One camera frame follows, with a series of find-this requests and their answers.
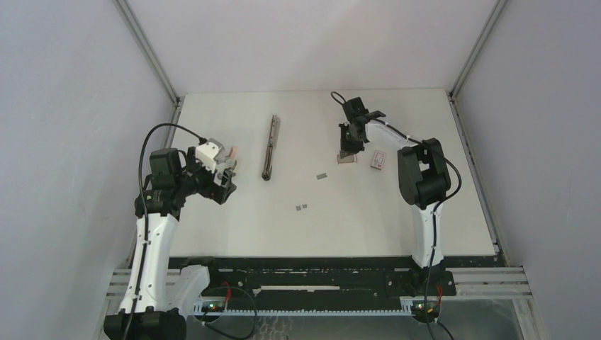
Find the left aluminium frame post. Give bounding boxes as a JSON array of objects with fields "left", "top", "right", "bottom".
[{"left": 112, "top": 0, "right": 181, "bottom": 123}]

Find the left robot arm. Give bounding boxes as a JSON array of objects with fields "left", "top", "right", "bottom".
[{"left": 103, "top": 141, "right": 237, "bottom": 339}]

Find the white cable duct rail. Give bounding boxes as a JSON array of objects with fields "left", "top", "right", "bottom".
[{"left": 191, "top": 300, "right": 416, "bottom": 317}]

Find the aluminium frame post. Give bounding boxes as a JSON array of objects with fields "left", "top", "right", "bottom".
[
  {"left": 448, "top": 0, "right": 511, "bottom": 110},
  {"left": 112, "top": 0, "right": 181, "bottom": 123}
]

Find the small beige stapler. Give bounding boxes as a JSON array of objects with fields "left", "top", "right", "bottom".
[{"left": 225, "top": 159, "right": 237, "bottom": 172}]

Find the left controller board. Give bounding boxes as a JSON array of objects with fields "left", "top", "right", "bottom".
[{"left": 201, "top": 302, "right": 227, "bottom": 314}]

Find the closed red staple box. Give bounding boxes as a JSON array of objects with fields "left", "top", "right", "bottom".
[{"left": 370, "top": 150, "right": 386, "bottom": 170}]

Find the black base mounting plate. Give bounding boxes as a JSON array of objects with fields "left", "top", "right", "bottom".
[{"left": 169, "top": 255, "right": 505, "bottom": 315}]

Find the controller board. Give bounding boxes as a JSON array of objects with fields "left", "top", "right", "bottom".
[
  {"left": 201, "top": 302, "right": 227, "bottom": 314},
  {"left": 410, "top": 301, "right": 441, "bottom": 324}
]

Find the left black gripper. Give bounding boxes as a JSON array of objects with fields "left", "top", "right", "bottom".
[{"left": 175, "top": 147, "right": 235, "bottom": 204}]

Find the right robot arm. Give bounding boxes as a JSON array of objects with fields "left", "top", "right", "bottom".
[{"left": 330, "top": 91, "right": 458, "bottom": 295}]

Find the right controller board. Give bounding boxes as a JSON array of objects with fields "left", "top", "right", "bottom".
[{"left": 410, "top": 301, "right": 441, "bottom": 324}]

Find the right aluminium frame post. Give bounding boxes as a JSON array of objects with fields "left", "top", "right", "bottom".
[{"left": 448, "top": 0, "right": 511, "bottom": 110}]

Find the grey black long stapler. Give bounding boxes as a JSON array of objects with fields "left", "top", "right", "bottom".
[{"left": 262, "top": 115, "right": 281, "bottom": 181}]

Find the left black camera cable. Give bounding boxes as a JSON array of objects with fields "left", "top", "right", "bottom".
[{"left": 123, "top": 123, "right": 208, "bottom": 340}]

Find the small pink white stapler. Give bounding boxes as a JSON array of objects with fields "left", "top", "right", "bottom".
[{"left": 225, "top": 147, "right": 237, "bottom": 162}]

